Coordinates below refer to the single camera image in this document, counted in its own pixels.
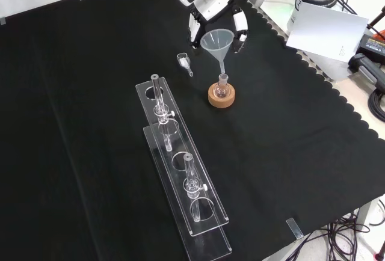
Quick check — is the translucent plastic funnel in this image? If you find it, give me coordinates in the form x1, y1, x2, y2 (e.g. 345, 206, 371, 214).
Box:
200, 29, 235, 76

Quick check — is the glass round-bottom flask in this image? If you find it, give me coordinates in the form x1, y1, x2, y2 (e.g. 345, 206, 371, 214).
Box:
215, 73, 230, 99

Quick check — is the clear acrylic funnel stand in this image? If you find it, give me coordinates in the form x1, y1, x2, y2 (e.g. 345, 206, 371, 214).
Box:
135, 73, 233, 261

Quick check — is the black cloth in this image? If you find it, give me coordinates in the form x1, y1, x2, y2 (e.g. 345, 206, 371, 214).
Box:
0, 0, 385, 261

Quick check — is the black tripod leg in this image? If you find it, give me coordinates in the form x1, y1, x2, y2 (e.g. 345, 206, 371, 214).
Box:
366, 4, 385, 33

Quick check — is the black and orange device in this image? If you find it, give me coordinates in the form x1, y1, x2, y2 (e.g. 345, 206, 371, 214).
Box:
348, 29, 385, 88

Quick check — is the cork ring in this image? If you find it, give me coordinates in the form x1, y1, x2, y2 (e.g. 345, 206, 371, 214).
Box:
208, 82, 235, 109

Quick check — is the coiled black cable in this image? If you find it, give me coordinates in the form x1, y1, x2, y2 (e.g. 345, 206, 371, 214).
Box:
368, 85, 385, 121

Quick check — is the black floor cable bundle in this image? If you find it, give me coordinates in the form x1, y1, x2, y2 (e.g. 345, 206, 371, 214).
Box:
281, 199, 385, 261

